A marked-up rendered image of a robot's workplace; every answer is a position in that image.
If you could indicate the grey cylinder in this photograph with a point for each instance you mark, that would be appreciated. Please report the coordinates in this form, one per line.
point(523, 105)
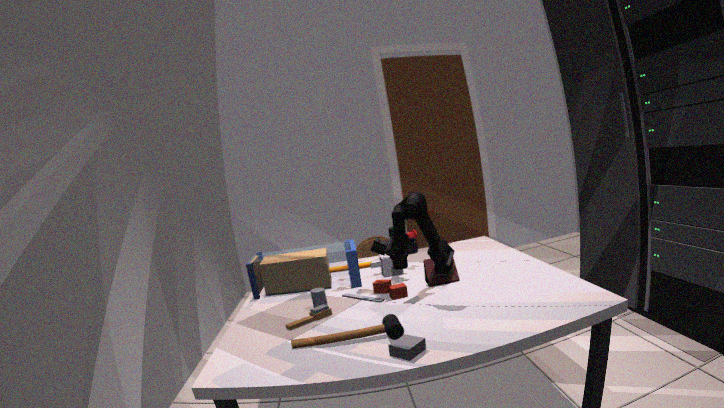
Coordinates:
point(318, 297)

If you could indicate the wooden-handled mallet with black head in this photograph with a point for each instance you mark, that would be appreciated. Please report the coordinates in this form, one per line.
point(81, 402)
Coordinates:
point(391, 325)

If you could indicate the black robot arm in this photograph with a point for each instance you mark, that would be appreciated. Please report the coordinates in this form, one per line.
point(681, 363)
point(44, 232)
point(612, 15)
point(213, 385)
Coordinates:
point(400, 246)

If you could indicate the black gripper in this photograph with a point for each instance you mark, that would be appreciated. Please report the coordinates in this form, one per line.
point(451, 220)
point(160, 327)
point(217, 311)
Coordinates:
point(397, 264)

